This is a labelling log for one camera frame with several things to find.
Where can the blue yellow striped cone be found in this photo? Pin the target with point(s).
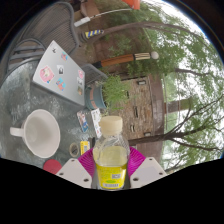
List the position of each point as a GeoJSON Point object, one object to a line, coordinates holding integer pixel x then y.
{"type": "Point", "coordinates": [93, 33]}

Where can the green plant in blue pot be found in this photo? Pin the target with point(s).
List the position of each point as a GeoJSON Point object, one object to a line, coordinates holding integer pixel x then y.
{"type": "Point", "coordinates": [96, 96]}

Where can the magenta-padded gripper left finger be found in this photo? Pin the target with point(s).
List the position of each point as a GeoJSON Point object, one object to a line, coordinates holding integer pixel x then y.
{"type": "Point", "coordinates": [75, 171]}

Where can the leaning tree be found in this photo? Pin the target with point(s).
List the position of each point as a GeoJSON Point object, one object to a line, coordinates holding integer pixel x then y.
{"type": "Point", "coordinates": [140, 26]}

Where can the silver laptop with stickers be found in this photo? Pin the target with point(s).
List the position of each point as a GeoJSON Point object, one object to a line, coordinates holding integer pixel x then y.
{"type": "Point", "coordinates": [63, 66]}

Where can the yellow-labelled clear drink bottle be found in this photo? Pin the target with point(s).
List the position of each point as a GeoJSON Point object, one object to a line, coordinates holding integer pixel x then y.
{"type": "Point", "coordinates": [111, 160]}

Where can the small blue card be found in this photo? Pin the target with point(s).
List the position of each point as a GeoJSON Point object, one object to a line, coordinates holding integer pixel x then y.
{"type": "Point", "coordinates": [82, 121]}

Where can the grey wicker patio chair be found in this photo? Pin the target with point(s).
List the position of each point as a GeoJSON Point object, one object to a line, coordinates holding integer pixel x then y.
{"type": "Point", "coordinates": [93, 73]}
{"type": "Point", "coordinates": [56, 23]}

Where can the black wall lamp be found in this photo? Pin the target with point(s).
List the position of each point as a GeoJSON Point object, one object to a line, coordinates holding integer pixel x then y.
{"type": "Point", "coordinates": [141, 82]}
{"type": "Point", "coordinates": [147, 134]}

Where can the yellow card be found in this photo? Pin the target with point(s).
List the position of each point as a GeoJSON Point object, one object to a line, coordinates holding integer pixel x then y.
{"type": "Point", "coordinates": [84, 147]}

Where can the small tape roll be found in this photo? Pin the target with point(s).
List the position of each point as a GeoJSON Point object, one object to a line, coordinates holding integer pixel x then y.
{"type": "Point", "coordinates": [70, 150]}

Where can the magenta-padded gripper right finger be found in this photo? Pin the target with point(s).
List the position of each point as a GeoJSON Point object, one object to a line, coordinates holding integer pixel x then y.
{"type": "Point", "coordinates": [146, 171]}

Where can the forked dark-trunk tree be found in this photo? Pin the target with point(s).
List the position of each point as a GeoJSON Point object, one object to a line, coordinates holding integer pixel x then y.
{"type": "Point", "coordinates": [156, 137]}

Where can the white ceramic mug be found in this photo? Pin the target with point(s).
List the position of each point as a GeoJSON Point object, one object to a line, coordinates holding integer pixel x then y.
{"type": "Point", "coordinates": [41, 133]}

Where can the white printed leaflet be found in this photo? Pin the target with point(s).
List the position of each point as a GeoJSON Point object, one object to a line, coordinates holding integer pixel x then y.
{"type": "Point", "coordinates": [96, 121]}

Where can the wooden globe lamp post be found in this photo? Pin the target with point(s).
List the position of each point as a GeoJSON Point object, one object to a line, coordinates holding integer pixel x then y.
{"type": "Point", "coordinates": [116, 60]}

